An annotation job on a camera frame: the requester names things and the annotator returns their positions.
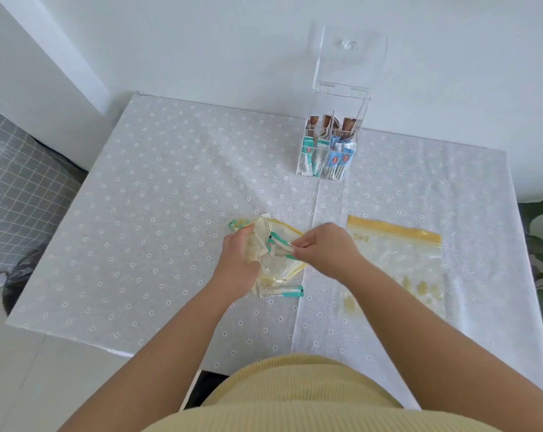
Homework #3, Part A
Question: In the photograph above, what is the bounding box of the bundle of brown sachets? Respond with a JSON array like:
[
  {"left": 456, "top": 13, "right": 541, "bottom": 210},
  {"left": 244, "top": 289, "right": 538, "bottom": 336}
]
[{"left": 307, "top": 113, "right": 359, "bottom": 136}]

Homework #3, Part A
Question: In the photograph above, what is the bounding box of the person's right hand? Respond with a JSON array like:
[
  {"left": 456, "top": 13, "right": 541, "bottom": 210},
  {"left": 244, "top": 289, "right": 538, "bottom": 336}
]
[{"left": 290, "top": 222, "right": 369, "bottom": 282}]

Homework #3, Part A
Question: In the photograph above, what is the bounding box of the person's left forearm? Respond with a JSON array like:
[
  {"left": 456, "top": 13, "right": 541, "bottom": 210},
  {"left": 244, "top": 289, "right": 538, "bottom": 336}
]
[{"left": 58, "top": 283, "right": 251, "bottom": 432}]

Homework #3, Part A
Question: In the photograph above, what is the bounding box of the bundle of teal sachets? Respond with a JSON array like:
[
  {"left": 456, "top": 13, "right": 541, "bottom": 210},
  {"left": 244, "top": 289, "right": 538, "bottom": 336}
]
[{"left": 299, "top": 136, "right": 330, "bottom": 177}]

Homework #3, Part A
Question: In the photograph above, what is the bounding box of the grey dotted tablecloth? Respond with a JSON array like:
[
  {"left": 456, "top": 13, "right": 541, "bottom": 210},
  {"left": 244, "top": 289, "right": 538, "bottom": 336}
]
[{"left": 5, "top": 91, "right": 543, "bottom": 411}]

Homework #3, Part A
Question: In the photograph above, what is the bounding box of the black plastic bag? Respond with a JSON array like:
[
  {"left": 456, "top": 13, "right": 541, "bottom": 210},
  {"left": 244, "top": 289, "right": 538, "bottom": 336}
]
[{"left": 1, "top": 249, "right": 44, "bottom": 318}]

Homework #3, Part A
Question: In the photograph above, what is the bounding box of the clear zip bag with sachets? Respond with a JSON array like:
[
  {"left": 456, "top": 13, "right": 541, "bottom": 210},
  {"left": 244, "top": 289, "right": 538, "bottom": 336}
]
[{"left": 228, "top": 213, "right": 309, "bottom": 298}]

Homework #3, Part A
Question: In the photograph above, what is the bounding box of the bundle of blue sachets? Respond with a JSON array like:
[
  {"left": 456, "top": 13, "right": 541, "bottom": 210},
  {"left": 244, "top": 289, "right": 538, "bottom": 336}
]
[{"left": 325, "top": 135, "right": 358, "bottom": 180}]

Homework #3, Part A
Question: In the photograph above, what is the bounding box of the person's right forearm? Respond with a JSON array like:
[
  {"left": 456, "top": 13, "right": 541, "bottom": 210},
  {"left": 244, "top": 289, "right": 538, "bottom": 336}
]
[{"left": 339, "top": 258, "right": 543, "bottom": 432}]

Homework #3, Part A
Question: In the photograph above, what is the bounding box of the empty clear yellow-zip bag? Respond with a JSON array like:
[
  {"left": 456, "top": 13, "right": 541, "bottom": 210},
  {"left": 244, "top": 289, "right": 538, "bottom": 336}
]
[{"left": 339, "top": 215, "right": 448, "bottom": 321}]

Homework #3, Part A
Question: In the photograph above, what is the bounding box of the teal and white sachet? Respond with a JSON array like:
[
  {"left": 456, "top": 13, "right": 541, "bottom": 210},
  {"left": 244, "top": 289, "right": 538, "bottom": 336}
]
[
  {"left": 268, "top": 234, "right": 299, "bottom": 250},
  {"left": 259, "top": 285, "right": 305, "bottom": 299}
]

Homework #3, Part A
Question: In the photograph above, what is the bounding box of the yellow knit shirt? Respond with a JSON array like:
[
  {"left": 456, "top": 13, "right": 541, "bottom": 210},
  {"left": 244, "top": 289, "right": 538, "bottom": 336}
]
[{"left": 141, "top": 354, "right": 502, "bottom": 432}]

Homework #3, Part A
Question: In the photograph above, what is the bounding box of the grey checked fabric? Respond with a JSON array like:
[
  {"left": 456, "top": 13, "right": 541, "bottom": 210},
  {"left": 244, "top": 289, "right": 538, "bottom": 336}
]
[{"left": 0, "top": 103, "right": 89, "bottom": 273}]

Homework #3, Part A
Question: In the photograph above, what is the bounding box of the clear acrylic organizer box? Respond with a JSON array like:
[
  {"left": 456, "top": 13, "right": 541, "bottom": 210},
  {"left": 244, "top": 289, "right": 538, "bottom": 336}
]
[{"left": 296, "top": 26, "right": 388, "bottom": 181}]

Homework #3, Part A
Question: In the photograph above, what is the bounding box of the person's left hand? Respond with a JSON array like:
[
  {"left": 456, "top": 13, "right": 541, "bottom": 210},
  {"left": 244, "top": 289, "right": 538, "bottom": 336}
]
[{"left": 211, "top": 226, "right": 266, "bottom": 299}]

